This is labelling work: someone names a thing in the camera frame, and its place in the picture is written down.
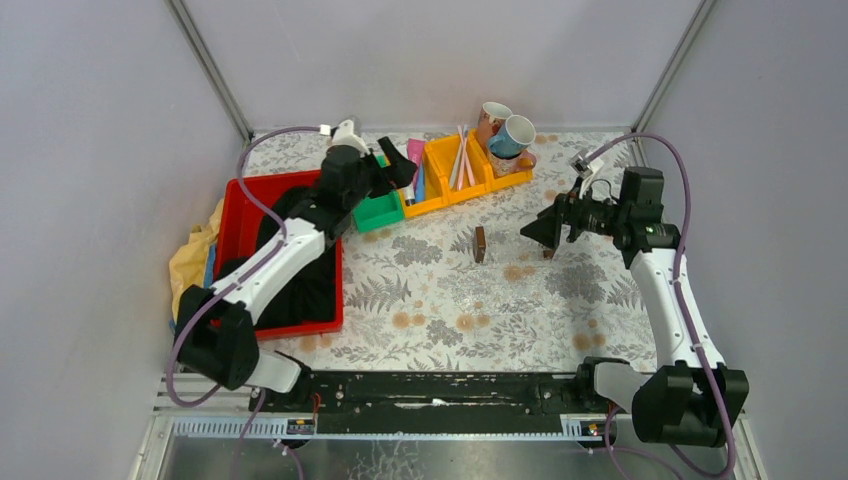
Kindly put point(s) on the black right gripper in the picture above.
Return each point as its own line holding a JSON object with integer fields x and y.
{"x": 547, "y": 227}

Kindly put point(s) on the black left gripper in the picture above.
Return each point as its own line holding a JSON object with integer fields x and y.
{"x": 381, "y": 175}

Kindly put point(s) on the blue ceramic mug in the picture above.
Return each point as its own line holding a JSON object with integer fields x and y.
{"x": 515, "y": 135}

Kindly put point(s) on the floral orange-handled mug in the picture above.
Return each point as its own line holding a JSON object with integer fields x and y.
{"x": 491, "y": 118}

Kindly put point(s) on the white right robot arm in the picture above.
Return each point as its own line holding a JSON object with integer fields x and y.
{"x": 693, "y": 392}

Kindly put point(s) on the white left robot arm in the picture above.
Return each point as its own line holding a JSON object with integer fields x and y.
{"x": 215, "y": 334}

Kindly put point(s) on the white toothpaste tube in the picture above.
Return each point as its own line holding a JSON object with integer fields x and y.
{"x": 409, "y": 194}

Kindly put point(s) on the blue toothpaste tube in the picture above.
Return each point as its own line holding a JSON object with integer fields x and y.
{"x": 420, "y": 187}

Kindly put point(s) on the pink toothpaste tube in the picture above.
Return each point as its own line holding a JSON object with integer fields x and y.
{"x": 415, "y": 151}

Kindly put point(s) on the yellow bin with toothpaste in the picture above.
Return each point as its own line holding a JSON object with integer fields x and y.
{"x": 427, "y": 202}

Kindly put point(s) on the pink toothbrush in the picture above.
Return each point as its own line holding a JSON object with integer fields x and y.
{"x": 462, "y": 181}
{"x": 469, "y": 177}

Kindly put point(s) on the red plastic tray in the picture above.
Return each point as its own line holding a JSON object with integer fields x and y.
{"x": 238, "y": 233}

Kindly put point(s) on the green plastic bin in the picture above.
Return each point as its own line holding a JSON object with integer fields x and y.
{"x": 379, "y": 212}

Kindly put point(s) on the pink pumpkin-face mug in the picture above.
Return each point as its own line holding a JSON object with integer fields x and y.
{"x": 513, "y": 162}

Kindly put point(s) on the yellow bin with toothbrushes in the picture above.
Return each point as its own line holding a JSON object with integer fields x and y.
{"x": 443, "y": 151}

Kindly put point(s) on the yellow bin with mugs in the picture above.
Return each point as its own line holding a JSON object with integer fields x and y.
{"x": 510, "y": 177}

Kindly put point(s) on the black cloth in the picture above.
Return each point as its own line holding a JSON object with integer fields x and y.
{"x": 311, "y": 294}

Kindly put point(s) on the blue cloth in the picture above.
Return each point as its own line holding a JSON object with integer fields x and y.
{"x": 209, "y": 266}

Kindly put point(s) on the yellow cloth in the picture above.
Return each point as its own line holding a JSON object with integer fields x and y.
{"x": 186, "y": 265}

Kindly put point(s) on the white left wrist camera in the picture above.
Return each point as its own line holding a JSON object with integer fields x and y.
{"x": 347, "y": 133}

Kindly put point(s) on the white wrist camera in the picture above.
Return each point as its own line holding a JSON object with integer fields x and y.
{"x": 347, "y": 133}
{"x": 587, "y": 166}

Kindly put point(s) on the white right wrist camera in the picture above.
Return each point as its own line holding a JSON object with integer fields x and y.
{"x": 587, "y": 166}

